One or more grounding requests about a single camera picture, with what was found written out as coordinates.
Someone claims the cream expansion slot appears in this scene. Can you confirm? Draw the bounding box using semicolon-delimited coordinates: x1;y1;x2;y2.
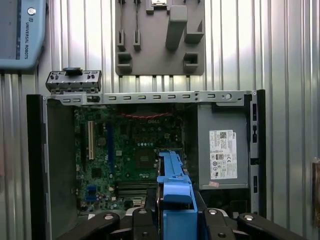
87;120;95;161

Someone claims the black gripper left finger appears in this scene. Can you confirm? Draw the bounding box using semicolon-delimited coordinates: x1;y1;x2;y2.
58;188;160;240

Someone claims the pale blue teach pendant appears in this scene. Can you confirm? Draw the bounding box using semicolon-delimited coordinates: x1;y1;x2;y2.
0;0;48;72

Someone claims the blue board connector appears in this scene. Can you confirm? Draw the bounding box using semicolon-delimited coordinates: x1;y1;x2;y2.
87;184;98;203

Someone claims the red black fan wire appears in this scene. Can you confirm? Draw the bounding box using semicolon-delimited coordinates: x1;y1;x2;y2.
119;112;173;119

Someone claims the black latch with blue inset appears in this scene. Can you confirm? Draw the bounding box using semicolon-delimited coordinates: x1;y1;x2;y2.
62;66;83;76

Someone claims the hard disk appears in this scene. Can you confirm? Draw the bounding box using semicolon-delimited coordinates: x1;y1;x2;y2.
156;149;208;240

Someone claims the CPU socket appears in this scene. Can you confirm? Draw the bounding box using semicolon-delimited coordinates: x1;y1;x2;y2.
136;148;161;173

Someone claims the metal slot retainer bracket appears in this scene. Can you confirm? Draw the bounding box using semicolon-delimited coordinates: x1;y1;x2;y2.
45;69;103;95

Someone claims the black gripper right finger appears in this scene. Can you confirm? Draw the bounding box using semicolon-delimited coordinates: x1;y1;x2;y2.
196;191;311;240

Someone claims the green motherboard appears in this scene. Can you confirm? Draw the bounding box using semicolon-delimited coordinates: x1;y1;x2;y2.
73;106;198;218

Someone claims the grey power supply unit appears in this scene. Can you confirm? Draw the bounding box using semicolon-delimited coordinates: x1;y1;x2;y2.
197;103;251;191

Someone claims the grey parts rack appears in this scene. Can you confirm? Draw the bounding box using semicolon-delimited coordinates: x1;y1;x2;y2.
114;0;206;77

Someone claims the black RAM slot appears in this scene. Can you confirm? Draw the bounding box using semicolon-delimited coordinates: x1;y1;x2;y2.
116;185;158;190
116;181;158;186
116;194;148;199
116;190;148;195

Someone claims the black open PC case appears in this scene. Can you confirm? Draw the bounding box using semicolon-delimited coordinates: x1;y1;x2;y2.
26;88;267;240

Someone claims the blue expansion slot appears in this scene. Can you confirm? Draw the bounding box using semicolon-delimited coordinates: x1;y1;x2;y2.
106;122;115;176

